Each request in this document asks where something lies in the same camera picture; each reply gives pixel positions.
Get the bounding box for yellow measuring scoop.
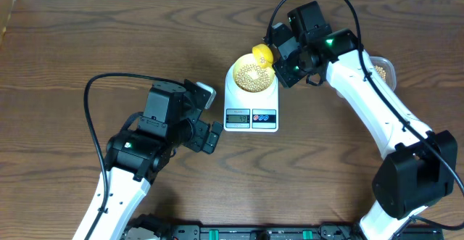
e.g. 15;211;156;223
252;44;273;69

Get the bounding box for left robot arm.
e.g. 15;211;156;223
74;80;223;239

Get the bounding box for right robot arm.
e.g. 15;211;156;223
265;2;457;239

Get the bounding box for white digital kitchen scale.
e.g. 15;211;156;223
223;61;279;133

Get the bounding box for soybeans in bowl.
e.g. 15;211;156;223
235;64;271;92

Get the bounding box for pale yellow bowl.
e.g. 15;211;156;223
233;54;275;88

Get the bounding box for pile of soybeans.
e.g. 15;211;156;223
375;65;386;82

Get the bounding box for clear plastic container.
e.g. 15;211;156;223
370;57;397;91

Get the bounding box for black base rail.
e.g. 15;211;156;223
119;214;444;240

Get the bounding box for left black cable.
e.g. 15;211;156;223
83;73;186;240

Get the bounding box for black cable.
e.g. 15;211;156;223
83;73;186;240
264;0;464;232

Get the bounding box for right black cable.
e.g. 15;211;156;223
264;0;464;232

